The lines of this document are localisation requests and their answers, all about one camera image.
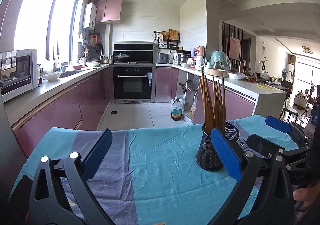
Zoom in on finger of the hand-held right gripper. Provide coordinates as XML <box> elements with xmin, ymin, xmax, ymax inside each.
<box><xmin>265</xmin><ymin>115</ymin><xmax>313</xmax><ymax>147</ymax></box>
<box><xmin>246</xmin><ymin>133</ymin><xmax>311</xmax><ymax>166</ymax></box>

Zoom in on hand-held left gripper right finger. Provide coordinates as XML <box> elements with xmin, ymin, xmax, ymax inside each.
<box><xmin>210</xmin><ymin>127</ymin><xmax>296</xmax><ymax>225</ymax></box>

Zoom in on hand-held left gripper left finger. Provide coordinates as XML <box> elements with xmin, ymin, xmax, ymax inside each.
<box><xmin>27</xmin><ymin>128</ymin><xmax>113</xmax><ymax>225</ymax></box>

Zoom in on black mesh pen holder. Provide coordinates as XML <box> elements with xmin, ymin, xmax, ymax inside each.
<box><xmin>195</xmin><ymin>121</ymin><xmax>240</xmax><ymax>172</ymax></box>

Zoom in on bunch of wooden chopsticks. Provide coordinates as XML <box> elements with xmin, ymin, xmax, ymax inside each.
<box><xmin>198</xmin><ymin>68</ymin><xmax>227</xmax><ymax>132</ymax></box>

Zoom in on person's right hand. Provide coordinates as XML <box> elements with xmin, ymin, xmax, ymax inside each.
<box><xmin>292</xmin><ymin>181</ymin><xmax>320</xmax><ymax>202</ymax></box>

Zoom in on yellow flat packet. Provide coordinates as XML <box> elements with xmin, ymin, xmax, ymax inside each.
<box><xmin>257</xmin><ymin>83</ymin><xmax>276</xmax><ymax>91</ymax></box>

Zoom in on pink peninsula base cabinets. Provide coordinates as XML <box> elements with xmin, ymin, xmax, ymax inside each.
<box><xmin>155</xmin><ymin>66</ymin><xmax>257</xmax><ymax>125</ymax></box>

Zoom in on long pink base cabinets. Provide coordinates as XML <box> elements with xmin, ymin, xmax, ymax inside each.
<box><xmin>11</xmin><ymin>65</ymin><xmax>113</xmax><ymax>158</ymax></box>

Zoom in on white plastic bag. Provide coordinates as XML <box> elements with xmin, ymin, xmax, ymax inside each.
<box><xmin>228</xmin><ymin>72</ymin><xmax>246</xmax><ymax>80</ymax></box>

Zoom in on blue and purple tablecloth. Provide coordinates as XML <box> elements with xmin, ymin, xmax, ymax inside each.
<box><xmin>9</xmin><ymin>114</ymin><xmax>310</xmax><ymax>225</ymax></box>

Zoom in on plastic cooking oil bottle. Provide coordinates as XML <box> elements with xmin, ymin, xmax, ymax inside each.
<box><xmin>171</xmin><ymin>98</ymin><xmax>184</xmax><ymax>121</ymax></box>

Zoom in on black built-in oven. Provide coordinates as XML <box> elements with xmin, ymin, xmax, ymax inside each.
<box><xmin>112</xmin><ymin>65</ymin><xmax>154</xmax><ymax>103</ymax></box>

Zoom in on round bamboo steamer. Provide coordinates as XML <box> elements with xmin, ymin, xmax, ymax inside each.
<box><xmin>207</xmin><ymin>68</ymin><xmax>228</xmax><ymax>77</ymax></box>

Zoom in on teal plastic cover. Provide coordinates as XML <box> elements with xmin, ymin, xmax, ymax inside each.
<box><xmin>210</xmin><ymin>50</ymin><xmax>232</xmax><ymax>72</ymax></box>

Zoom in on white bowl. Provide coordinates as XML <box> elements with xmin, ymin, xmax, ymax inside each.
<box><xmin>43</xmin><ymin>72</ymin><xmax>62</xmax><ymax>82</ymax></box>

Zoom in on pot with glass lid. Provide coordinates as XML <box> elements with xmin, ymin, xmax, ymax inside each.
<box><xmin>114</xmin><ymin>51</ymin><xmax>131</xmax><ymax>63</ymax></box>

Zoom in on pink thermos kettle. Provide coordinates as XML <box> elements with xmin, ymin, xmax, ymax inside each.
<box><xmin>196</xmin><ymin>45</ymin><xmax>207</xmax><ymax>60</ymax></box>

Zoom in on stainless steel pot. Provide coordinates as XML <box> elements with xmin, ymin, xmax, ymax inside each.
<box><xmin>176</xmin><ymin>51</ymin><xmax>192</xmax><ymax>65</ymax></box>

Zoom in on black range hood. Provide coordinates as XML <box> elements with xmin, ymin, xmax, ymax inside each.
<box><xmin>113</xmin><ymin>42</ymin><xmax>157</xmax><ymax>64</ymax></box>

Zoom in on white microwave oven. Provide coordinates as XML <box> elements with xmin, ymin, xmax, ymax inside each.
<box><xmin>0</xmin><ymin>49</ymin><xmax>39</xmax><ymax>103</ymax></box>

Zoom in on kitchen window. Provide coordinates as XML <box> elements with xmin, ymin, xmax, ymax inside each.
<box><xmin>14</xmin><ymin>0</ymin><xmax>84</xmax><ymax>66</ymax></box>

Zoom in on pink wall picture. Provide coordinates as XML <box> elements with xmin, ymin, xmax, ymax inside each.
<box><xmin>229</xmin><ymin>36</ymin><xmax>242</xmax><ymax>61</ymax></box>

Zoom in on black wall rack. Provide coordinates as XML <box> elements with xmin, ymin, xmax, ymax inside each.
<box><xmin>154</xmin><ymin>30</ymin><xmax>181</xmax><ymax>50</ymax></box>

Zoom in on white wall water heater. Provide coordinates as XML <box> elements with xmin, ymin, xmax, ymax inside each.
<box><xmin>83</xmin><ymin>3</ymin><xmax>97</xmax><ymax>29</ymax></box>

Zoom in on pink wall cabinet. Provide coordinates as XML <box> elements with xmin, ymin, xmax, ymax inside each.
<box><xmin>93</xmin><ymin>0</ymin><xmax>123</xmax><ymax>24</ymax></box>

